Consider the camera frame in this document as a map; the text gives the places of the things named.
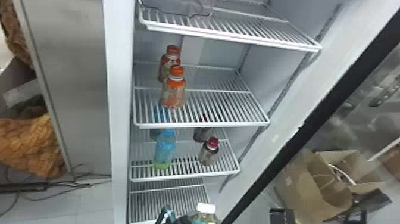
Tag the blue bottle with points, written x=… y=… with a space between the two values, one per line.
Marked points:
x=159 y=117
x=164 y=150

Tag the dark bottle with red cap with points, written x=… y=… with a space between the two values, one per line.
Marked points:
x=208 y=155
x=201 y=134

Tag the cardboard box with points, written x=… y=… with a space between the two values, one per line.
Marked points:
x=322 y=184

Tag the white fridge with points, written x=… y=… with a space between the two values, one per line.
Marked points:
x=78 y=94

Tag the orange bottle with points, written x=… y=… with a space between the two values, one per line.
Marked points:
x=168 y=58
x=173 y=90

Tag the fridge door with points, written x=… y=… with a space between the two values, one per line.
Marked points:
x=312 y=125

